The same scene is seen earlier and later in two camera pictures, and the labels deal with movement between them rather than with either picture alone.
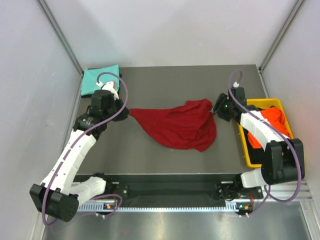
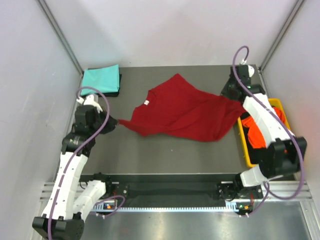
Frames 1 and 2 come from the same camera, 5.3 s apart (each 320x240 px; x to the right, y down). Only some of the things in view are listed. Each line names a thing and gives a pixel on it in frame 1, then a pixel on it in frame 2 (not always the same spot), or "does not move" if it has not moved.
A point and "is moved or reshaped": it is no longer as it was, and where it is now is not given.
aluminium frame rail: (287, 190) does not move
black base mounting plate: (174, 188) does not move
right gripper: (217, 107) → (224, 92)
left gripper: (122, 115) → (111, 124)
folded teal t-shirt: (89, 84) does not move
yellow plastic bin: (262, 103) does not move
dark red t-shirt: (190, 125) is moved or reshaped
